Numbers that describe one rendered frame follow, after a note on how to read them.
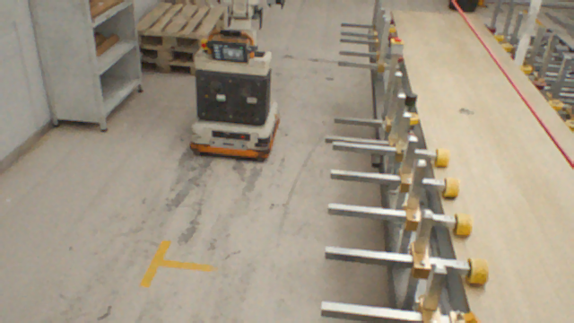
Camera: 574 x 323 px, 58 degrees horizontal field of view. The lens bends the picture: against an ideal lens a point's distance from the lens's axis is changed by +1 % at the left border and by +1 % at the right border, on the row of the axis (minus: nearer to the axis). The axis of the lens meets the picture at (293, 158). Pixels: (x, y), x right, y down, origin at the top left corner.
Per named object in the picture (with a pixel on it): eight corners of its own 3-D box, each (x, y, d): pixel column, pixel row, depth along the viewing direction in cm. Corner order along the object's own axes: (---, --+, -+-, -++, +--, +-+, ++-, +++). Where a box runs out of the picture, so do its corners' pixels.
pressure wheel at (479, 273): (464, 262, 173) (465, 285, 169) (471, 254, 166) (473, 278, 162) (482, 264, 173) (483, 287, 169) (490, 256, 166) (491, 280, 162)
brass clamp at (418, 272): (410, 278, 165) (413, 266, 163) (406, 250, 177) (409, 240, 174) (430, 280, 165) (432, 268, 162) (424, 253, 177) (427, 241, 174)
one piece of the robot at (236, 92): (265, 141, 398) (268, 35, 357) (195, 134, 402) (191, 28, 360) (271, 122, 427) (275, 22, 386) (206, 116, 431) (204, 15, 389)
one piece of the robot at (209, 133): (257, 144, 391) (257, 134, 387) (204, 137, 394) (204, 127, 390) (257, 142, 393) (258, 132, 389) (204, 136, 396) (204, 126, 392)
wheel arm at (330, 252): (324, 259, 169) (325, 250, 167) (325, 252, 172) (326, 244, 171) (479, 277, 166) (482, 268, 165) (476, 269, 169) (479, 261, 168)
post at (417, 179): (395, 266, 205) (417, 163, 181) (395, 260, 208) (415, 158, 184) (404, 267, 205) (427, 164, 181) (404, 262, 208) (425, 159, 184)
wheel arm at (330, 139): (324, 144, 261) (325, 136, 259) (325, 141, 264) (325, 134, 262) (410, 152, 259) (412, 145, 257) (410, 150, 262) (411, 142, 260)
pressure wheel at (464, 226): (458, 213, 185) (453, 212, 193) (456, 235, 185) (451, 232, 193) (475, 214, 185) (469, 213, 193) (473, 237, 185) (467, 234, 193)
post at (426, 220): (398, 322, 185) (423, 214, 161) (398, 315, 188) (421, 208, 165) (408, 324, 185) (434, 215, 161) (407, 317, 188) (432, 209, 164)
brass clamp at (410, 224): (404, 231, 187) (405, 219, 184) (400, 209, 199) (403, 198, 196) (421, 232, 187) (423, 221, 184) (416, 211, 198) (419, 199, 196)
